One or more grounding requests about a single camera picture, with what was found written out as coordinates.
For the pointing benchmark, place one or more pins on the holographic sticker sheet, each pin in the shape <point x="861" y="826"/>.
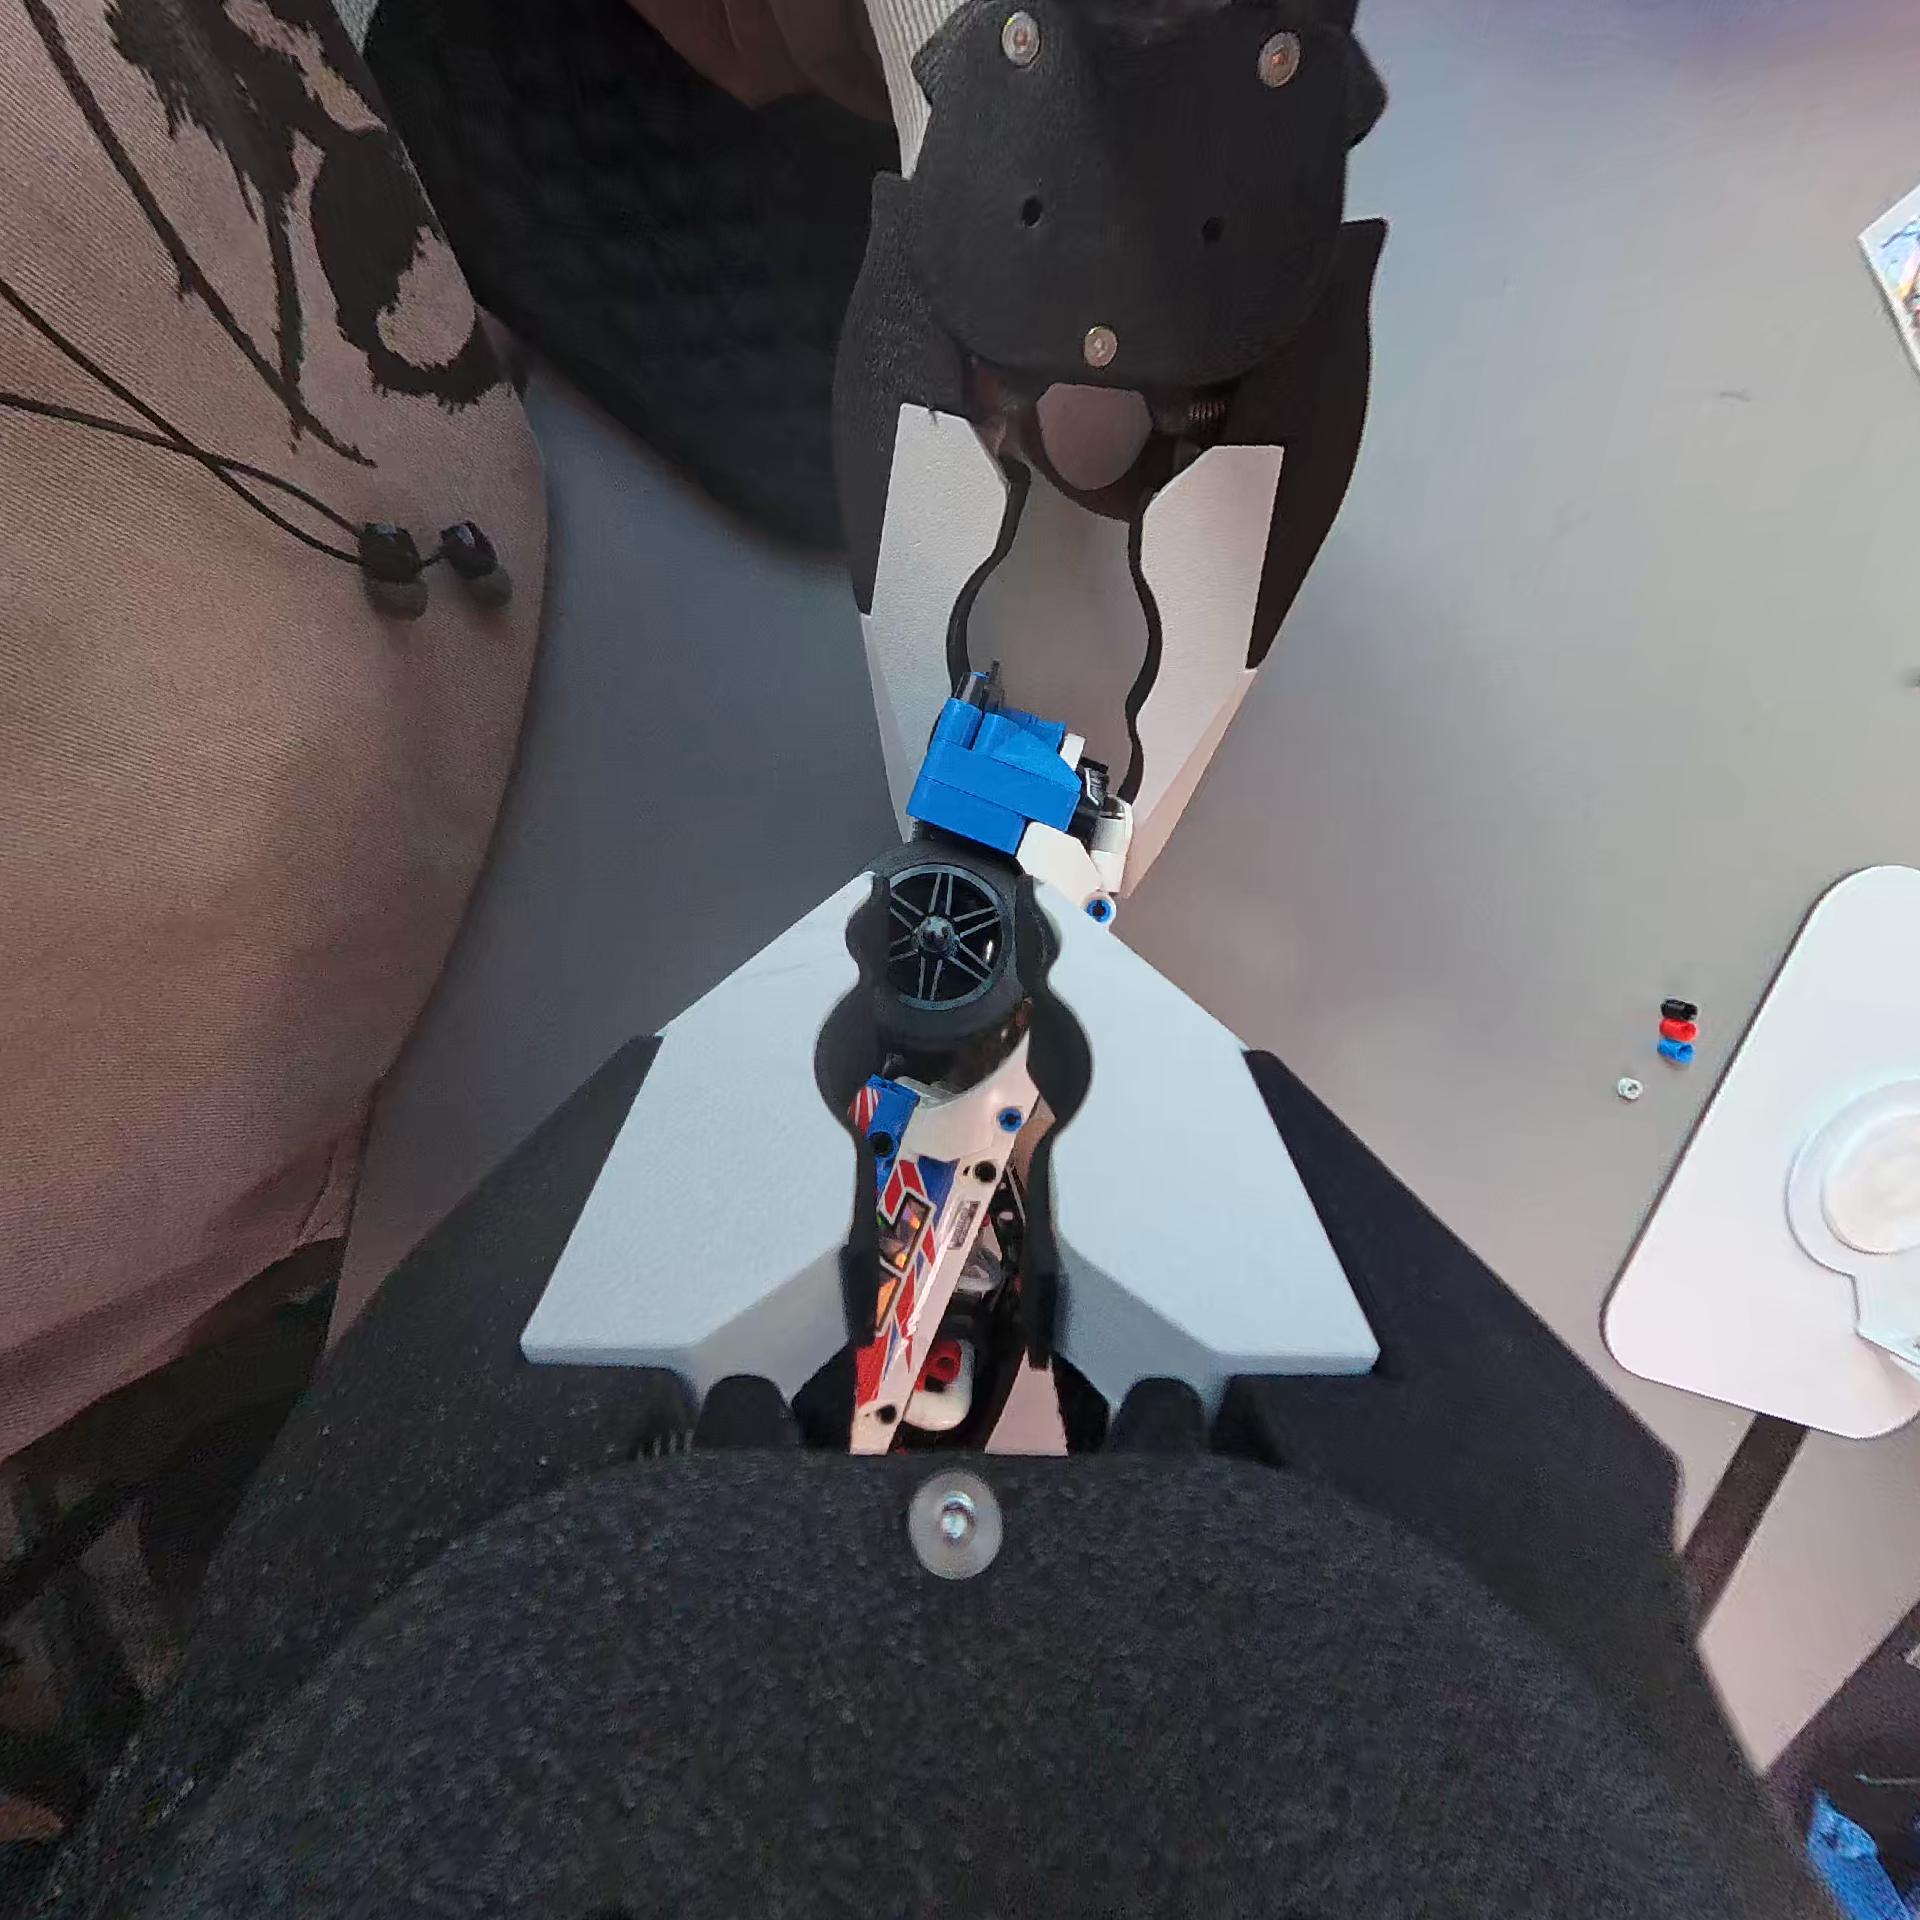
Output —
<point x="1899" y="285"/>

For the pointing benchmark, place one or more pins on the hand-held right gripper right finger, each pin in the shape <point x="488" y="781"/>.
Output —
<point x="1215" y="1201"/>

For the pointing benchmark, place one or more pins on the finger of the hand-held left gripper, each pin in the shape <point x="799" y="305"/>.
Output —
<point x="1215" y="599"/>
<point x="916" y="569"/>

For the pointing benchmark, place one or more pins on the beige hooded sweater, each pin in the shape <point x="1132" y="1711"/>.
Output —
<point x="182" y="902"/>

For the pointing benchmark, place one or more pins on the black chair armrest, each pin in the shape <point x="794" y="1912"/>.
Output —
<point x="630" y="301"/>

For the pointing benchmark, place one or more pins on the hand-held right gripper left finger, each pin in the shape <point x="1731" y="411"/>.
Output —
<point x="692" y="1201"/>

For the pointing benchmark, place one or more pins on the white book stand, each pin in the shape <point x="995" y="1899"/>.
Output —
<point x="1724" y="1201"/>

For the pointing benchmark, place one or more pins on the grey desk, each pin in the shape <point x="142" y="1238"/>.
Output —
<point x="1501" y="599"/>

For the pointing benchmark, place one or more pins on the person's left forearm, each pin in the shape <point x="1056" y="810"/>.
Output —
<point x="780" y="54"/>

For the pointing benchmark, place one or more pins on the toy brick race car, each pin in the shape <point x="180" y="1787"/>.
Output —
<point x="991" y="763"/>

